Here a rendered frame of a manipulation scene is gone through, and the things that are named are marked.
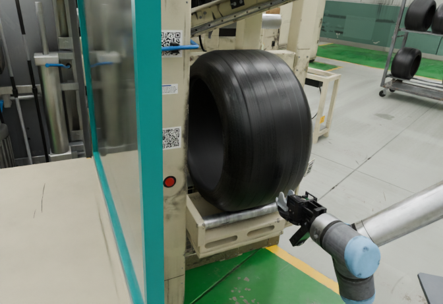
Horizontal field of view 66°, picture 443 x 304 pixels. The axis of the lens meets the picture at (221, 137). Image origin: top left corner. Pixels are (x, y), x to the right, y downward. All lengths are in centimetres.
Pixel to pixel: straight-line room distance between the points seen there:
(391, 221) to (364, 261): 20
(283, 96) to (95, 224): 65
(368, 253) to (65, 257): 66
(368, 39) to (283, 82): 1177
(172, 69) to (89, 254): 59
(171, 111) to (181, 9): 29
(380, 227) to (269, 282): 135
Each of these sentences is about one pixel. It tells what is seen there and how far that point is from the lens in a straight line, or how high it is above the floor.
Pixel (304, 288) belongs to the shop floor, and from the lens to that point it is 234.
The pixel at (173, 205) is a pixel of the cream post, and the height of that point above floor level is 96.
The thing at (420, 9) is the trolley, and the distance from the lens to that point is 655.
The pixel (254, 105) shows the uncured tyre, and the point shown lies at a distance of 99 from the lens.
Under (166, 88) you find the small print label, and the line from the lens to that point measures 102.
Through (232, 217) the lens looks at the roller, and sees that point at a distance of 125.
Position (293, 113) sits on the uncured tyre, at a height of 133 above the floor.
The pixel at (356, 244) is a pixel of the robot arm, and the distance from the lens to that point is 90.
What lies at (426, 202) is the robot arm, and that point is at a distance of 107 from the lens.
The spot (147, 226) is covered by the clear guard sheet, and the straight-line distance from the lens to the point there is 32.
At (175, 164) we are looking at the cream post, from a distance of 113.
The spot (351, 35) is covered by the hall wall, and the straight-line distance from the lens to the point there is 1303.
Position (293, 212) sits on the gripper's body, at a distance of 106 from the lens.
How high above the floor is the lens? 167
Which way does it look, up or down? 24 degrees down
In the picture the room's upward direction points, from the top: 4 degrees clockwise
